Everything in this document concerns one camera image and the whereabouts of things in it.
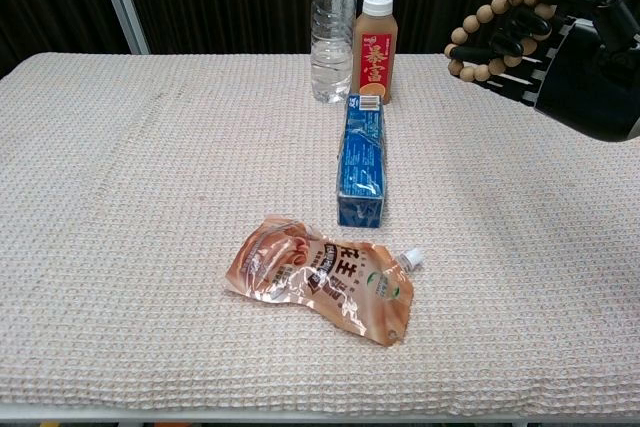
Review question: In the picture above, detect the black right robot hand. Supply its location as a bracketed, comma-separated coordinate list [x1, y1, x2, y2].
[448, 0, 640, 143]

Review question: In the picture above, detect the wooden bead bracelet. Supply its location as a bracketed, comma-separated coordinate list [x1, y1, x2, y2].
[444, 0, 558, 84]

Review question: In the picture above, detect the red label juice bottle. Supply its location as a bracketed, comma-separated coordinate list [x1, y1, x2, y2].
[350, 0, 399, 106]

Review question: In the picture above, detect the blue carton box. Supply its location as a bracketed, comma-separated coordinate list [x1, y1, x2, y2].
[336, 93, 388, 228]

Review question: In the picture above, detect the clear plastic water bottle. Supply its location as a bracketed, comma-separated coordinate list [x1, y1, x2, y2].
[310, 0, 357, 104]

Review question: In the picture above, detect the orange spouted refill pouch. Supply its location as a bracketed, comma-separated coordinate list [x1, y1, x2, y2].
[224, 214, 426, 347]

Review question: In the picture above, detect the beige waffle weave table cloth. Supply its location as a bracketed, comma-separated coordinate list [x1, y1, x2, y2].
[0, 51, 640, 417]

